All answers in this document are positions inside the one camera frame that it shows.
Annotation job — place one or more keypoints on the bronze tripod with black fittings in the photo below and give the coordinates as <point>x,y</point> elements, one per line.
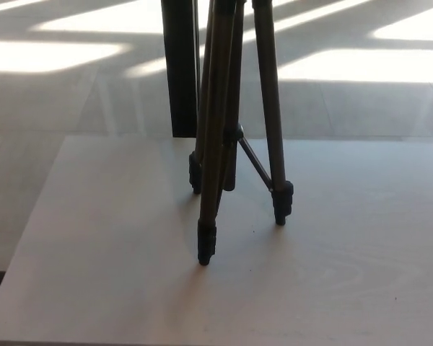
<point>270,90</point>

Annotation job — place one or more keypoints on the black upright post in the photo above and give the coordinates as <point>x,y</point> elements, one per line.
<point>178,72</point>

